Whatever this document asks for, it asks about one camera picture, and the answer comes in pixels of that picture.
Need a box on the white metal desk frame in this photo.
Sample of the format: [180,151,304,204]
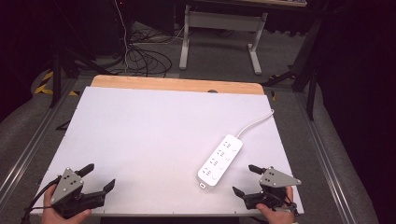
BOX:
[178,4,269,76]

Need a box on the white power strip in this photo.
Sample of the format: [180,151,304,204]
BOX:
[196,133,244,189]

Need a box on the white board sheet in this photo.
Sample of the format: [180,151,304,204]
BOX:
[30,86,305,217]

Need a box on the thin white cable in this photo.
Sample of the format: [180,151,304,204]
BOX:
[113,0,130,73]

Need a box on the person's left hand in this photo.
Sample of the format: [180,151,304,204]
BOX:
[41,184,92,224]

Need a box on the person's right hand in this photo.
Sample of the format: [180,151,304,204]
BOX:
[255,186,297,224]

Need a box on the tangle of black cables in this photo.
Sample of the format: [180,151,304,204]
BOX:
[125,29,173,78]

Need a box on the yellow black striped tape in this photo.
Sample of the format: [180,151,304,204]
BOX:
[33,70,80,97]

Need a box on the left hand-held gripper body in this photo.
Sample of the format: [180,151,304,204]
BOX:
[50,167,106,219]

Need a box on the light wooden desk top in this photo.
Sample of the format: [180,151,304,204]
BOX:
[199,0,308,8]

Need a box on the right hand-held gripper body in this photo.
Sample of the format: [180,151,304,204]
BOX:
[245,166,303,210]

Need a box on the white power strip cable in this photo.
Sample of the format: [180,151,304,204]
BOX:
[235,108,276,138]

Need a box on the black metal stand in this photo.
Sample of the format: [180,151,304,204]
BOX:
[261,15,325,121]

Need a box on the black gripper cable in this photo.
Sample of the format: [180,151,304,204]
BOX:
[20,175,63,224]

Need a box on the black tripod stand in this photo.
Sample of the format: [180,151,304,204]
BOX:
[49,0,118,109]

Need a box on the metal floor rail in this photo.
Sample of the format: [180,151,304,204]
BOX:
[294,92,357,224]
[0,77,78,200]

